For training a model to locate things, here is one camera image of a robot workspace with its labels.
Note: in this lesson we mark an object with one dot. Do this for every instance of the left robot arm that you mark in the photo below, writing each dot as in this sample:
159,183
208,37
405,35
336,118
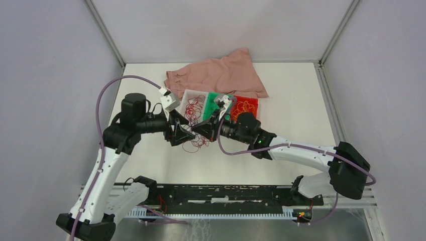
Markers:
93,217

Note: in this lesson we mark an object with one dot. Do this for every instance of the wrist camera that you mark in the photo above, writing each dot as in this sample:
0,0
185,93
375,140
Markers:
169,102
224,102

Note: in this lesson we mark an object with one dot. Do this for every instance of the red plastic bin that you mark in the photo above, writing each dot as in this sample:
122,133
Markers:
243,104

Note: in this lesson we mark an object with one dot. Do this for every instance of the pink cloth shorts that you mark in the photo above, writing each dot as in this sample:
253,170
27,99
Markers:
233,74

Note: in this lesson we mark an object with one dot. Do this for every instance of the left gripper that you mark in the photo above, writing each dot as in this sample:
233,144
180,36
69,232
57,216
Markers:
180,134

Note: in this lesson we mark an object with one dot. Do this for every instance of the translucent white bin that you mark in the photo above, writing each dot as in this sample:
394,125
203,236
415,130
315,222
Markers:
192,105

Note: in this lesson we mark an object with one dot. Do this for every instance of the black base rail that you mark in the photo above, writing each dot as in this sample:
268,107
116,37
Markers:
224,199

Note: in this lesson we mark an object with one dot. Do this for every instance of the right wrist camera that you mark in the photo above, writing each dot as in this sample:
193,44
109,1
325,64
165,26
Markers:
224,102

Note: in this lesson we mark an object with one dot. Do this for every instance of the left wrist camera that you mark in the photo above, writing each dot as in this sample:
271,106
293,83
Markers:
169,102

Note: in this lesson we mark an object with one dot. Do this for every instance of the green plastic bin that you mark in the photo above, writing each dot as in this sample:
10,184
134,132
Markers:
210,105

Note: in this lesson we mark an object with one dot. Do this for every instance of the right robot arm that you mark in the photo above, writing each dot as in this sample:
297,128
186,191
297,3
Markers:
343,170

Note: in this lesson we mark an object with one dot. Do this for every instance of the white cable duct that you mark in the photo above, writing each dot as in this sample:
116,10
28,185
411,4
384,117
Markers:
143,213

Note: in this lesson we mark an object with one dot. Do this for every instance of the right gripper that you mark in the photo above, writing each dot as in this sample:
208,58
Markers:
206,130

